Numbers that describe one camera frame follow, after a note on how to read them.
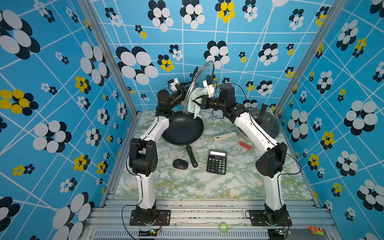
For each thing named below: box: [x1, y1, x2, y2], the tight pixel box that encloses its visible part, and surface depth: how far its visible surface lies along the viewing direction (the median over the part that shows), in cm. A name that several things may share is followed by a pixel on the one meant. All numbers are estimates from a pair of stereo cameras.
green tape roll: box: [219, 221, 229, 234], surface depth 72 cm
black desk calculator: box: [206, 149, 228, 175], surface depth 93 cm
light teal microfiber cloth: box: [187, 87, 209, 119], surface depth 75 cm
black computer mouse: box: [172, 158, 189, 170], surface depth 93 cm
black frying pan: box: [161, 110, 204, 168], surface depth 107 cm
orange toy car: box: [309, 225, 324, 236], surface depth 70 cm
